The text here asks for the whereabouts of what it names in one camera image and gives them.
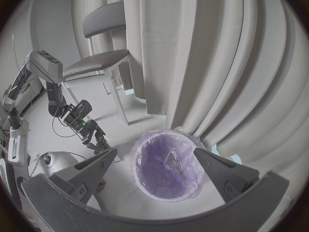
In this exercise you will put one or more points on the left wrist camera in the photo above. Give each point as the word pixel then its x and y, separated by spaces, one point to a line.
pixel 92 126

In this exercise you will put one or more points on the white trash bin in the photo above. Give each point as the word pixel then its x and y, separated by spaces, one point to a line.
pixel 166 198

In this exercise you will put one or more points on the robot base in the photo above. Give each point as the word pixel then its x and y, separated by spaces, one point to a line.
pixel 60 163

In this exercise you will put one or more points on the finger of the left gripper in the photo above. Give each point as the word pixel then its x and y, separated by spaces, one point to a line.
pixel 93 147
pixel 99 131

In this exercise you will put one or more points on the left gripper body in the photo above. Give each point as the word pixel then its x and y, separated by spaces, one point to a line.
pixel 74 121

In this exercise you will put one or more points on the purple plastic bag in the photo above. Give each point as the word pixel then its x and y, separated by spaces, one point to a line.
pixel 157 158

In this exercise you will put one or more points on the white curtain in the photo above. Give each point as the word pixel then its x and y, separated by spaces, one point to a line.
pixel 205 57

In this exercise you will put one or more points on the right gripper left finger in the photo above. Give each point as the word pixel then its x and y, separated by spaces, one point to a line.
pixel 89 175

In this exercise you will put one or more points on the grey chair with white legs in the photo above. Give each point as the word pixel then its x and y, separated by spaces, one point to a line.
pixel 103 18

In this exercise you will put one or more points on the black plastic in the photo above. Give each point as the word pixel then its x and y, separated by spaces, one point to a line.
pixel 102 141

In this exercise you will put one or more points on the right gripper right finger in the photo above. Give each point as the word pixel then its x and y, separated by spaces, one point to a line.
pixel 224 175

